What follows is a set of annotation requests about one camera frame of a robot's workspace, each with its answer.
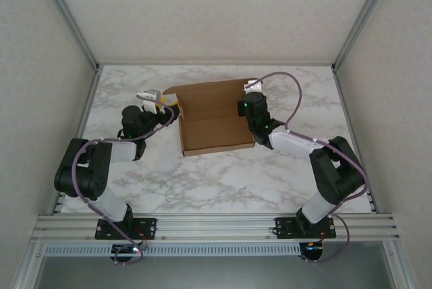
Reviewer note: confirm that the brown cardboard box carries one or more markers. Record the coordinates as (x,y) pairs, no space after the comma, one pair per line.
(212,133)

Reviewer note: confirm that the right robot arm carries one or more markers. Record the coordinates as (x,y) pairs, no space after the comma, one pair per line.
(341,177)

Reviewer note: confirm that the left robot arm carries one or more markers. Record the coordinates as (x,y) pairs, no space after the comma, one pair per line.
(84,174)

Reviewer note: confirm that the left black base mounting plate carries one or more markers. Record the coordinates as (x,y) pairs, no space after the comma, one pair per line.
(148,228)

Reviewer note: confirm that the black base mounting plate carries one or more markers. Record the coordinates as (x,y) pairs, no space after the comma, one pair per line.
(148,228)
(287,228)

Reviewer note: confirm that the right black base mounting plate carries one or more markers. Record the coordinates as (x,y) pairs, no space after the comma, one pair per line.
(287,228)

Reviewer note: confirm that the black controller board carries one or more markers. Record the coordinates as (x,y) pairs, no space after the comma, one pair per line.
(312,252)
(126,250)

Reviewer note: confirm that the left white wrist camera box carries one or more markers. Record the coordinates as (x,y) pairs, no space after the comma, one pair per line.
(150,100)

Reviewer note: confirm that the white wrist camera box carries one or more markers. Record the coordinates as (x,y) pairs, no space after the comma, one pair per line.
(253,85)
(150,100)

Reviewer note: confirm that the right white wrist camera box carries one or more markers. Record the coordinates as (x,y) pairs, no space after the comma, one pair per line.
(253,85)

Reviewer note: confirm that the aluminium table side rail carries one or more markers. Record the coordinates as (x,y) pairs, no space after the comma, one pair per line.
(82,127)
(347,113)

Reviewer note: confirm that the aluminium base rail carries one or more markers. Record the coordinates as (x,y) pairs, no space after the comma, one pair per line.
(216,226)

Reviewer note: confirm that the aluminium frame post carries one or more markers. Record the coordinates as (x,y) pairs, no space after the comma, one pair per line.
(67,15)
(366,15)

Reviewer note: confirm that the aluminium frame leg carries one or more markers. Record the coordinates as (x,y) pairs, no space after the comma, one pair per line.
(28,265)
(398,265)

